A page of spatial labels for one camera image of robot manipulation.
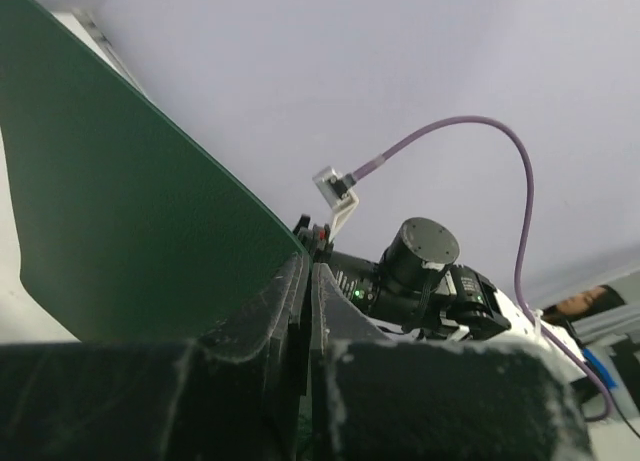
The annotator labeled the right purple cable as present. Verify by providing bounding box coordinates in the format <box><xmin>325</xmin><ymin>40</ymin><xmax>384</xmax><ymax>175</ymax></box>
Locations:
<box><xmin>352</xmin><ymin>115</ymin><xmax>615</xmax><ymax>422</ymax></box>

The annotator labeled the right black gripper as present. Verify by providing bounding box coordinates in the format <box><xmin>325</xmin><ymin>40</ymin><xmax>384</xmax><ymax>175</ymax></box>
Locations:
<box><xmin>293</xmin><ymin>214</ymin><xmax>331</xmax><ymax>261</ymax></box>

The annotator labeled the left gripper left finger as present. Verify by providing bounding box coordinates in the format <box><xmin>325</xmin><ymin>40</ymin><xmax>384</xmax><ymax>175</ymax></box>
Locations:
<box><xmin>1</xmin><ymin>255</ymin><xmax>304</xmax><ymax>460</ymax></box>

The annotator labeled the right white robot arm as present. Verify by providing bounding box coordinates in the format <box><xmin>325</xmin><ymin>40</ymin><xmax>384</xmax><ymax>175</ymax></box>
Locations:
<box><xmin>293</xmin><ymin>216</ymin><xmax>588</xmax><ymax>382</ymax></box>

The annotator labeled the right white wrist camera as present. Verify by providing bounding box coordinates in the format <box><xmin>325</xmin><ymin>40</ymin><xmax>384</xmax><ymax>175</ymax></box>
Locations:
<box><xmin>313</xmin><ymin>167</ymin><xmax>359</xmax><ymax>241</ymax></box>

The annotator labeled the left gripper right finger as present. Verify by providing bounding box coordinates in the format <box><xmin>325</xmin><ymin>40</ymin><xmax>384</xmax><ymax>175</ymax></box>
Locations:
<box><xmin>310</xmin><ymin>264</ymin><xmax>593</xmax><ymax>460</ymax></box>

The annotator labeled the person in background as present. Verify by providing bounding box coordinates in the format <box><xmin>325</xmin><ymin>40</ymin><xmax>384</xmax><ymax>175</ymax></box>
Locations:
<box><xmin>542</xmin><ymin>285</ymin><xmax>626</xmax><ymax>325</ymax></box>

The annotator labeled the dark green placemat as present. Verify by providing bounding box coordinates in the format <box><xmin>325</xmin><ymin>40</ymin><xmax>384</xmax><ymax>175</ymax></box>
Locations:
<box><xmin>1</xmin><ymin>0</ymin><xmax>302</xmax><ymax>341</ymax></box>

